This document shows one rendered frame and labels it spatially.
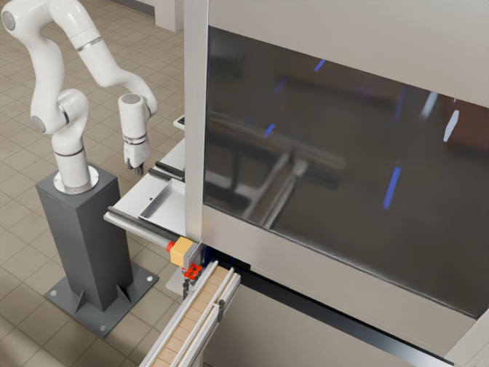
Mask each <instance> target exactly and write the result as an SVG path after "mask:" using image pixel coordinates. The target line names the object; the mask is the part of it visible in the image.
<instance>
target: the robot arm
mask: <svg viewBox="0 0 489 367"><path fill-rule="evenodd" d="M1 19H2V23H3V24H4V27H5V28H6V30H7V31H8V32H9V33H10V34H11V35H12V36H13V37H15V38H16V39H18V40H19V41H20V42H22V43H23V44H24V45H25V46H26V47H27V49H28V51H29V53H30V55H31V60H32V63H33V67H34V71H35V74H36V86H35V90H34V93H33V99H32V103H31V121H32V122H33V125H34V127H35V128H36V129H37V130H38V131H39V132H40V133H43V134H46V135H51V134H53V136H52V147H53V150H54V153H55V158H56V161H57V166H58V168H59V173H58V174H57V175H56V176H55V178H54V185H55V188H56V189H57V190H58V191H59V192H61V193H63V194H67V195H78V194H83V193H86V192H88V191H90V190H92V189H93V188H94V187H95V186H96V185H97V184H98V181H99V175H98V172H97V171H96V169H94V168H93V167H90V166H88V162H87V156H86V152H85V149H84V143H83V139H82V135H83V132H84V129H85V127H86V124H87V121H88V118H89V115H90V104H89V101H88V99H87V97H86V95H85V94H84V93H83V92H81V91H80V90H77V89H67V90H64V91H62V92H60V91H61V89H62V86H63V83H64V79H65V69H64V64H63V57H62V54H61V51H60V48H59V46H57V45H56V43H54V42H53V41H51V40H49V39H47V38H45V37H43V36H42V35H41V28H42V27H43V26H46V25H49V24H50V23H53V22H56V23H57V24H58V25H59V26H60V27H61V28H62V29H63V30H64V31H65V33H66V35H67V36H68V38H69V39H70V41H71V43H72V44H73V46H74V47H75V49H76V51H77V52H78V54H79V56H80V57H81V59H82V60H83V61H84V63H85V65H86V67H87V68H88V69H89V71H90V73H91V75H92V76H93V77H94V79H95V81H96V82H97V83H98V84H99V85H100V86H101V87H113V86H117V85H119V86H123V87H126V88H127V89H128V90H129V91H130V92H131V93H129V94H125V95H123V96H121V97H120V98H119V100H118V102H119V113H120V119H121V124H122V135H123V139H124V140H125V142H124V160H125V163H126V164H128V167H127V169H129V170H132V169H133V168H134V171H135V174H136V175H139V176H142V175H143V165H144V161H145V160H146V159H147V158H148V157H149V156H150V154H151V150H150V145H149V141H148V137H147V130H146V123H147V121H148V120H149V119H150V118H151V117H152V116H153V115H155V114H156V113H157V111H158V110H159V104H158V102H157V99H156V98H155V96H154V94H153V93H152V91H151V89H150V87H149V86H148V85H147V84H146V82H145V81H144V80H143V79H142V78H140V77H139V76H138V75H136V74H133V73H131V72H129V71H125V70H123V69H121V68H120V67H119V66H118V65H117V63H116V61H115V60H114V58H113V56H112V54H111V53H110V51H109V49H108V48H107V46H106V43H105V42H104V41H103V38H102V37H101V35H100V33H99V32H98V30H97V29H96V27H95V25H94V23H93V21H92V20H91V18H90V16H89V15H88V13H87V11H86V9H85V8H84V7H83V6H82V5H81V4H80V3H79V2H78V1H77V0H12V1H10V2H9V3H7V4H6V5H5V6H4V8H3V10H2V12H1Z"/></svg>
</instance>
